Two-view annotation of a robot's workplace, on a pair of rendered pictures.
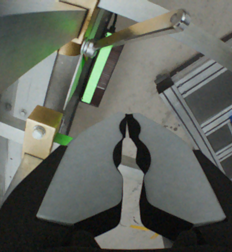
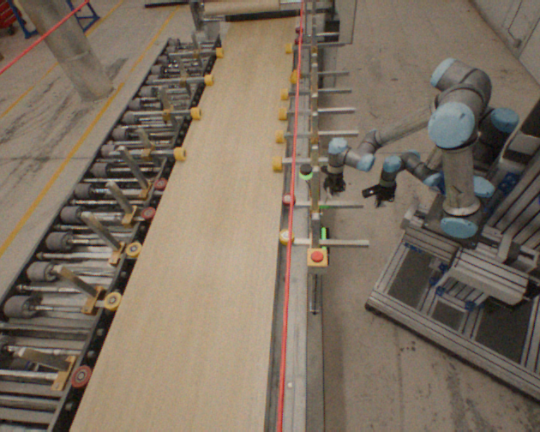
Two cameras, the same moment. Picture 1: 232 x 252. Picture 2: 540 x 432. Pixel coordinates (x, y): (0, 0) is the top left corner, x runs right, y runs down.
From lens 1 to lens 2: 152 cm
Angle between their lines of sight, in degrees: 69
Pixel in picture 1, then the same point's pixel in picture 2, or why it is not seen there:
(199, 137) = (426, 321)
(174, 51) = (367, 285)
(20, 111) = (292, 279)
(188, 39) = (340, 204)
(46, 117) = not seen: hidden behind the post
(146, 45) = (346, 288)
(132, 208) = not seen: outside the picture
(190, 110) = (399, 301)
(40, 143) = not seen: hidden behind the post
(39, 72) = (298, 258)
